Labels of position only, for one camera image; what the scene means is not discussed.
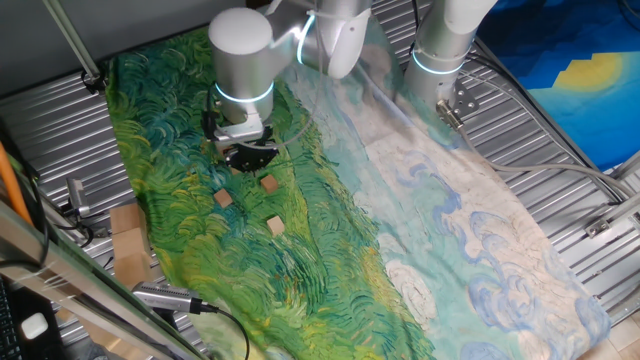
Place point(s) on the metal frame beam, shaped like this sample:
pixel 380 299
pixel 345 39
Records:
pixel 75 280

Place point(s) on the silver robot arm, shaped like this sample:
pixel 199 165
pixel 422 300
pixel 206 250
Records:
pixel 240 60

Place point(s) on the orange pole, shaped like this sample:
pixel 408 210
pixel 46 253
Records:
pixel 10 182

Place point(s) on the small white case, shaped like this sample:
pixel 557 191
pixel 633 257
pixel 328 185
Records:
pixel 35 326

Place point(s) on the blue and yellow cloth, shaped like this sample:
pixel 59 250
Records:
pixel 575 30

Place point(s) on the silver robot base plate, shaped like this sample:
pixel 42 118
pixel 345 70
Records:
pixel 465 102

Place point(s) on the small silver camera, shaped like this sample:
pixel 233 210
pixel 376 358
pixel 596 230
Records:
pixel 77 195

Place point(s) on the painted landscape cloth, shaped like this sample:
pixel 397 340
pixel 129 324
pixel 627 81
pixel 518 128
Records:
pixel 300 260

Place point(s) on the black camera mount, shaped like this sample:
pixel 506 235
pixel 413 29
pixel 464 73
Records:
pixel 165 317

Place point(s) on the aluminium frame rail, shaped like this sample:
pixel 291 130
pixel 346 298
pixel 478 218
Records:
pixel 620 212
pixel 627 167

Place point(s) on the large wooden cube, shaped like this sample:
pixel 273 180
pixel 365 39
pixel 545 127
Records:
pixel 129 244
pixel 132 270
pixel 125 219

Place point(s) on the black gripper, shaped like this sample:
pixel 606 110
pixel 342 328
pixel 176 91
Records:
pixel 252 151

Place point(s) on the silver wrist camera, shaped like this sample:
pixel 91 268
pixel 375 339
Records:
pixel 240 132

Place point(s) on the grey tripod pole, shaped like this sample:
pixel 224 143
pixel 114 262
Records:
pixel 70 35

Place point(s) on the black keyboard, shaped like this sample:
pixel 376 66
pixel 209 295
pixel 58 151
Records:
pixel 6 325

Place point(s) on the silver bar camera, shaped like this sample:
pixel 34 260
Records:
pixel 160 296

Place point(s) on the black pole clamp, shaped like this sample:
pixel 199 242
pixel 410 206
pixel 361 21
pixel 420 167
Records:
pixel 93 82

